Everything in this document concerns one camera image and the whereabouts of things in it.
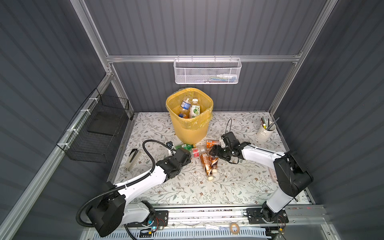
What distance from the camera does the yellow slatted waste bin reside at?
0.84 m

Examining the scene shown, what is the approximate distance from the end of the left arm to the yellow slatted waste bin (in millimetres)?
209

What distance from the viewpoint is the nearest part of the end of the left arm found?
0.60 m
